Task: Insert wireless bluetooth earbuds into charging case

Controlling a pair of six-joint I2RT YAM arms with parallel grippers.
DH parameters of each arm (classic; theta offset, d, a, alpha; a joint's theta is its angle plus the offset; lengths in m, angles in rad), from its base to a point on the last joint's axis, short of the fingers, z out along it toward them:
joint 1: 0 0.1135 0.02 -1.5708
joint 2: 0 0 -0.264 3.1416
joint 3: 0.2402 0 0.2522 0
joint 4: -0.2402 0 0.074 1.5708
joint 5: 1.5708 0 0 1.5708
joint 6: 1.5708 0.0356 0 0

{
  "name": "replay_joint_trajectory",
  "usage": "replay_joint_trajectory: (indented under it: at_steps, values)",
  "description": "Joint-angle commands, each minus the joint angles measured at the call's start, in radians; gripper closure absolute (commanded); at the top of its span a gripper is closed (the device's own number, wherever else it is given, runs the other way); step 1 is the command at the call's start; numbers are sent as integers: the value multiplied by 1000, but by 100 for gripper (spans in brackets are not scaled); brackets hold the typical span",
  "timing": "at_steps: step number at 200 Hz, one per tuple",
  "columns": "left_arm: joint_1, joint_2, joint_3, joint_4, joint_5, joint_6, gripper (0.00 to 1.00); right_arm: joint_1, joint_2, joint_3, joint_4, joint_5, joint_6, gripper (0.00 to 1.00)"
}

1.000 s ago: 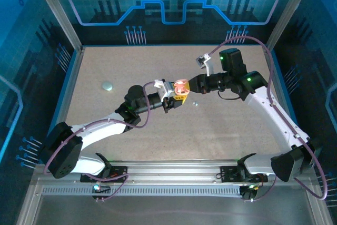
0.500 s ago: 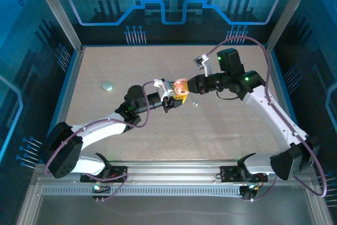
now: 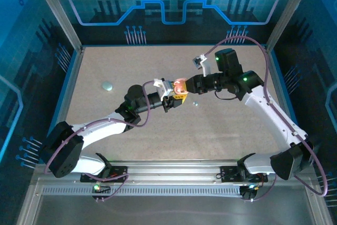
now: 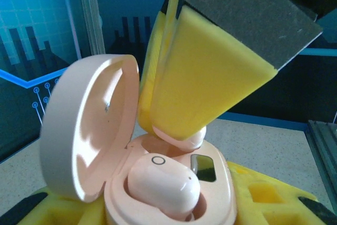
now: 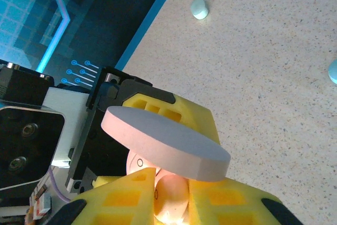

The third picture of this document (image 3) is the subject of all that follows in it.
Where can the pink earbud charging case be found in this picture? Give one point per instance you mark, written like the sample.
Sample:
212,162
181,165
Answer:
180,81

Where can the mint green earbud charging case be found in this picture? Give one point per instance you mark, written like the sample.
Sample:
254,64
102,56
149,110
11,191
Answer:
107,86

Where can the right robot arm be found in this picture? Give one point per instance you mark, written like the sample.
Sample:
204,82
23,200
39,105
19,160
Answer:
273,119

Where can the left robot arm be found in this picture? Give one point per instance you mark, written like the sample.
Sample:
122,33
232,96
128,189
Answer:
100,130

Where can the aluminium mounting beam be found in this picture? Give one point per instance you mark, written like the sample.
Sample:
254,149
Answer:
171,169

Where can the small LED connector module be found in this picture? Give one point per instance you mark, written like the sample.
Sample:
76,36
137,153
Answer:
98,186

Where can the grey metal tray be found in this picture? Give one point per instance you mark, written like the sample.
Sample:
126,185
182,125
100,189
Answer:
168,209

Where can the black controller box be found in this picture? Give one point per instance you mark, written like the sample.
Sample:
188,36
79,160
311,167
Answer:
248,193

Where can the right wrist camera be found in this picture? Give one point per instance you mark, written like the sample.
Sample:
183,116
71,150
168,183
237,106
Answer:
201,60

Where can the aluminium side rail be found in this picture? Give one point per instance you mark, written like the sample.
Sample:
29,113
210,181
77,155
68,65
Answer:
276,77
65,103

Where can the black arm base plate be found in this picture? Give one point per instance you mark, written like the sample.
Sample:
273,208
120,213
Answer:
229,174
119,176

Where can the aluminium frame post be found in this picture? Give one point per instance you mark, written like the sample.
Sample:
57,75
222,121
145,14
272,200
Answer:
58,11
289,11

